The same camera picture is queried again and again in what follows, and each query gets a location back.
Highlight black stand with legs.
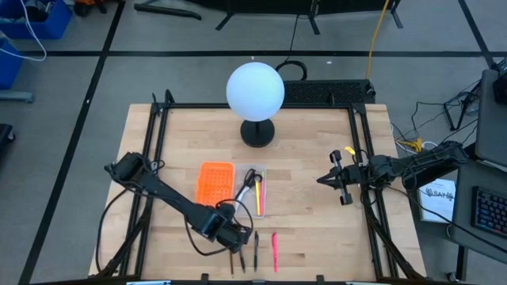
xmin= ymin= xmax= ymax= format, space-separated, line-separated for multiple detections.
xmin=185 ymin=0 xmax=405 ymax=36

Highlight yellow highlighter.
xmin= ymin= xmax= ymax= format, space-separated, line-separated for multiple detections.
xmin=254 ymin=180 xmax=262 ymax=217

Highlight clear plastic supply box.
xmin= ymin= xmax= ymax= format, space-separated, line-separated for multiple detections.
xmin=233 ymin=163 xmax=268 ymax=219

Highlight black floor bar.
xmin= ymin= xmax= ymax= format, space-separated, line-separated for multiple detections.
xmin=133 ymin=2 xmax=203 ymax=21

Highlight black looped floor cable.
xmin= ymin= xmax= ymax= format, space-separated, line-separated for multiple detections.
xmin=275 ymin=13 xmax=309 ymax=82

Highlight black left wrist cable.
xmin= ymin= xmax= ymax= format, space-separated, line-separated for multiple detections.
xmin=182 ymin=199 xmax=254 ymax=257

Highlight small blue bin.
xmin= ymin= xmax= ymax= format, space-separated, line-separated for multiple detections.
xmin=0 ymin=37 xmax=25 ymax=90

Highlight large blue bin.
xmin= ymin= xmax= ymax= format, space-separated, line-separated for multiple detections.
xmin=0 ymin=0 xmax=74 ymax=40

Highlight orange perforated plastic basket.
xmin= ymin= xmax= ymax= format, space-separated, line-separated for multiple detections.
xmin=196 ymin=161 xmax=235 ymax=207

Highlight black right arm base cable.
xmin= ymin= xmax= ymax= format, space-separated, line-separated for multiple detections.
xmin=383 ymin=185 xmax=507 ymax=257

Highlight black left arm base cable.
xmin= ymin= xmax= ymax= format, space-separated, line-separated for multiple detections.
xmin=94 ymin=185 xmax=135 ymax=274

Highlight yellow plug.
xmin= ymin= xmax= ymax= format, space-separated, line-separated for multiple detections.
xmin=395 ymin=137 xmax=424 ymax=154

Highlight white printed paper sheet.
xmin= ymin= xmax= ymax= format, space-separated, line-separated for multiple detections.
xmin=418 ymin=178 xmax=457 ymax=224

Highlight black keyboard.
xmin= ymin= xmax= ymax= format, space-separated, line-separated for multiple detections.
xmin=471 ymin=185 xmax=507 ymax=241

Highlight white globe lamp black base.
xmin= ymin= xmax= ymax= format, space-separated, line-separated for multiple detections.
xmin=225 ymin=62 xmax=285 ymax=149

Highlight yellow floor cable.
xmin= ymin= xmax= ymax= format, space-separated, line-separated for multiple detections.
xmin=364 ymin=0 xmax=391 ymax=79

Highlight grey desk surface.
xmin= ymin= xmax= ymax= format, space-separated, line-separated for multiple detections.
xmin=474 ymin=69 xmax=507 ymax=169

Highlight black perforated metal case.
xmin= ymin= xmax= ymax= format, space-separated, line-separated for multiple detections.
xmin=283 ymin=78 xmax=376 ymax=107

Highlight grey metal foot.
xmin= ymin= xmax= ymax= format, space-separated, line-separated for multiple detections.
xmin=0 ymin=90 xmax=36 ymax=105

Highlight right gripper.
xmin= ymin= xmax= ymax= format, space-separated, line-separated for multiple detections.
xmin=316 ymin=149 xmax=364 ymax=206

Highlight black cable bundle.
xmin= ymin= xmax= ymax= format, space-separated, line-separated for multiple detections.
xmin=390 ymin=78 xmax=482 ymax=154

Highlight black desk device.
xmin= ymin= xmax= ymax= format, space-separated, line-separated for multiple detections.
xmin=492 ymin=58 xmax=507 ymax=106

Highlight white cable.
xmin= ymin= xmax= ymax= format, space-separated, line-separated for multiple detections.
xmin=0 ymin=0 xmax=48 ymax=63

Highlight grey desk with keyboard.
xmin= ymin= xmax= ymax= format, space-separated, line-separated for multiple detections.
xmin=447 ymin=157 xmax=507 ymax=254

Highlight pink highlighter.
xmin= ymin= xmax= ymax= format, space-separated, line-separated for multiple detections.
xmin=271 ymin=232 xmax=279 ymax=274

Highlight orange and black tool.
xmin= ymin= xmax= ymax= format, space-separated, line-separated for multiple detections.
xmin=74 ymin=0 xmax=120 ymax=17

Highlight black aluminium table frame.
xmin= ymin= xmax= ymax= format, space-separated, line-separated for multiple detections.
xmin=89 ymin=89 xmax=427 ymax=280

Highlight black arm base cable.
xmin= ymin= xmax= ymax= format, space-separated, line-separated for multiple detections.
xmin=383 ymin=185 xmax=507 ymax=257
xmin=94 ymin=185 xmax=135 ymax=274

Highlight black-handled scissors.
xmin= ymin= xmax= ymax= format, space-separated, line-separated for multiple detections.
xmin=234 ymin=168 xmax=264 ymax=203

